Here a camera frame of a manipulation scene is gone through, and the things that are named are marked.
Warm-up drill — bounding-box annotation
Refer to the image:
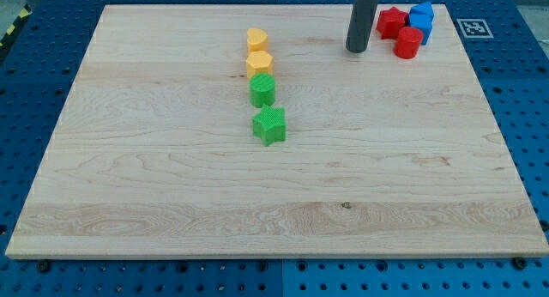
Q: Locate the blue pentagon block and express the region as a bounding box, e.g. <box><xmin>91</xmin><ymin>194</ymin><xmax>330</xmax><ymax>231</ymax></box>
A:
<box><xmin>409</xmin><ymin>2</ymin><xmax>435</xmax><ymax>21</ymax></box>

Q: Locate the red cylinder block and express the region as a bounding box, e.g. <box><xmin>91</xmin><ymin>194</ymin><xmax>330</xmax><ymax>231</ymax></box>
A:
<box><xmin>393</xmin><ymin>27</ymin><xmax>424</xmax><ymax>59</ymax></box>

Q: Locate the blue cube block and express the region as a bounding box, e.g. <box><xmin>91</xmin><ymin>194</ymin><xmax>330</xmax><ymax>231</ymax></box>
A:
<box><xmin>409</xmin><ymin>14</ymin><xmax>432</xmax><ymax>45</ymax></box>

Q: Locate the black bolt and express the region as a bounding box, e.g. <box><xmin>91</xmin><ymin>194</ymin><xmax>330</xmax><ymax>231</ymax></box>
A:
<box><xmin>36</xmin><ymin>260</ymin><xmax>51</xmax><ymax>274</ymax></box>
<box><xmin>511</xmin><ymin>257</ymin><xmax>528</xmax><ymax>270</ymax></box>

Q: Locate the black bolt right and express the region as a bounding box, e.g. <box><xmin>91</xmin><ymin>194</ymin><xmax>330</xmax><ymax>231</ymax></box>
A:
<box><xmin>511</xmin><ymin>257</ymin><xmax>528</xmax><ymax>270</ymax></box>

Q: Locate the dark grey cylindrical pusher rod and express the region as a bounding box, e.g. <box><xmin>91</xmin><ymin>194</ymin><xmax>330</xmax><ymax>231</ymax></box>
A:
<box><xmin>346</xmin><ymin>0</ymin><xmax>379</xmax><ymax>53</ymax></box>

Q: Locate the red star block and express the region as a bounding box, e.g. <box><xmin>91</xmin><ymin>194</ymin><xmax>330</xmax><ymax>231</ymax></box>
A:
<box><xmin>376</xmin><ymin>7</ymin><xmax>408</xmax><ymax>39</ymax></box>

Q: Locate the light wooden board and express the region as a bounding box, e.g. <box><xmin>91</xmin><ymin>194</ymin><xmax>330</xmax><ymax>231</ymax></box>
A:
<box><xmin>6</xmin><ymin>4</ymin><xmax>548</xmax><ymax>260</ymax></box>

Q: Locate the yellow hexagon block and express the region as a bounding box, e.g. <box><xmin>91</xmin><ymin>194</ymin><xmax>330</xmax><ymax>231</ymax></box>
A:
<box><xmin>246</xmin><ymin>51</ymin><xmax>274</xmax><ymax>79</ymax></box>

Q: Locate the green cylinder block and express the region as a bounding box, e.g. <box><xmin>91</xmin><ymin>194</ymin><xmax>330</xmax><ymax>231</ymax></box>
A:
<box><xmin>250</xmin><ymin>73</ymin><xmax>275</xmax><ymax>108</ymax></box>

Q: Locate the black bolt left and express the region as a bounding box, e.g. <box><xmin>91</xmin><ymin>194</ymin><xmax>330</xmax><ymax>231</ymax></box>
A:
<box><xmin>36</xmin><ymin>260</ymin><xmax>51</xmax><ymax>274</ymax></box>

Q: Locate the white fiducial marker tag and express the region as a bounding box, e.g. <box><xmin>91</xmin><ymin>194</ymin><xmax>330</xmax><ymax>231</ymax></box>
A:
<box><xmin>457</xmin><ymin>18</ymin><xmax>493</xmax><ymax>39</ymax></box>

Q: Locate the yellow heart block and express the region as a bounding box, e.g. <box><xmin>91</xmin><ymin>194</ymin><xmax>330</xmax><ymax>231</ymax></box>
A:
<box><xmin>246</xmin><ymin>27</ymin><xmax>268</xmax><ymax>53</ymax></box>

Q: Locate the green star block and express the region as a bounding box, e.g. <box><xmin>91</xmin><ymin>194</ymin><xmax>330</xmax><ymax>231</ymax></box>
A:
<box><xmin>252</xmin><ymin>105</ymin><xmax>287</xmax><ymax>147</ymax></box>

